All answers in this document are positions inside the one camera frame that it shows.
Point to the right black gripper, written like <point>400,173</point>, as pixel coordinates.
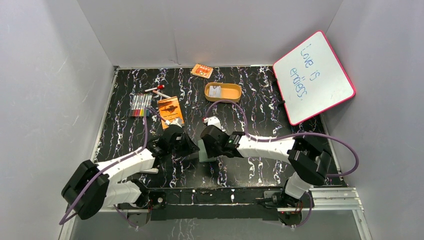
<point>211,153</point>

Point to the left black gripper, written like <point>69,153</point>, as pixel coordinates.
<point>187,145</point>

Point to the mint green card holder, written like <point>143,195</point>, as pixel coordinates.
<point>202,153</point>

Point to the silver VIP card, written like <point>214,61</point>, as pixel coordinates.
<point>215,91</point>

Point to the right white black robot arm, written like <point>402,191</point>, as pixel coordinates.
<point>307,156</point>

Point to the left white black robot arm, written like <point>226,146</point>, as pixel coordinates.
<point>98,185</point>

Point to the orange paperback book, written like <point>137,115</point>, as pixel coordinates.
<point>170,111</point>

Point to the tan oval tray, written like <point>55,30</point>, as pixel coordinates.
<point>229,91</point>

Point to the pack of coloured markers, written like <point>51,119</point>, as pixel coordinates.
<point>140,105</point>

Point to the white marker pen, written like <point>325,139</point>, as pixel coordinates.
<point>161,94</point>

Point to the red capped marker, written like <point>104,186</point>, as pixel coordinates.
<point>159,87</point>

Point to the pink framed whiteboard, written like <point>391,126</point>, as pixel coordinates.
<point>311,79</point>

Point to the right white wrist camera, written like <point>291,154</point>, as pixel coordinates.
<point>212,121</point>

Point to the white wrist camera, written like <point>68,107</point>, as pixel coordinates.
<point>175,123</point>
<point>212,121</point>

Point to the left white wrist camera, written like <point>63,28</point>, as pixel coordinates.
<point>175,123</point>

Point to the black aluminium base frame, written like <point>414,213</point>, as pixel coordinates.
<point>236,203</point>

